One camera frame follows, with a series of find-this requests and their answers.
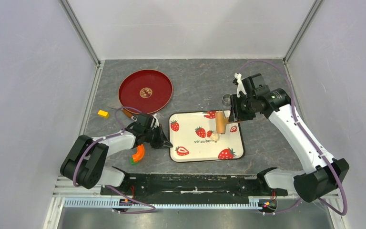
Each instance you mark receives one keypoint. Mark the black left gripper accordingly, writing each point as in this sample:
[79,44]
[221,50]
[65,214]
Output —
[161,137]

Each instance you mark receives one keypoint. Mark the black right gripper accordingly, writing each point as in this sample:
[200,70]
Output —
[236,116]

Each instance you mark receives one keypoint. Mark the wooden dough roller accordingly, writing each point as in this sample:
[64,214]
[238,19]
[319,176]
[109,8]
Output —
[222,122]

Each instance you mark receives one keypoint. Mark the white strawberry enamel tray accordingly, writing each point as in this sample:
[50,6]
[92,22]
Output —
[190,135]

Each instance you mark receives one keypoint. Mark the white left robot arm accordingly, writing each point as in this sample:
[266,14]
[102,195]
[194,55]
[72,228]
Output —
[85,162]

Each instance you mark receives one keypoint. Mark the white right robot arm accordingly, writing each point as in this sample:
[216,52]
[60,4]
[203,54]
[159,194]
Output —
[320,172]

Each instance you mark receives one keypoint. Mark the small dough ball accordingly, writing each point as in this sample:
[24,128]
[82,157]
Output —
[214,136]

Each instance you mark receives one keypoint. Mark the small metal cup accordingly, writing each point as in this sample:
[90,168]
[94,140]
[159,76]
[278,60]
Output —
[226,99]

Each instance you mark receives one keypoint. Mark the orange horseshoe magnet toy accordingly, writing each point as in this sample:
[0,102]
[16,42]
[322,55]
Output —
[139,155]

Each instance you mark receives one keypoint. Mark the round red lacquer tray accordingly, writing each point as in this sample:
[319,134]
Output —
[145,91]

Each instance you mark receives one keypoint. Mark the small yellow block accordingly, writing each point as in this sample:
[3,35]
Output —
[103,114]

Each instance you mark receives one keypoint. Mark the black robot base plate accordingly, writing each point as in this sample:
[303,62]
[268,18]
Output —
[152,188]

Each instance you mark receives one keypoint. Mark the white slotted cable duct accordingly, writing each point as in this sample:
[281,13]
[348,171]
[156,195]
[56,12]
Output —
[118,203]

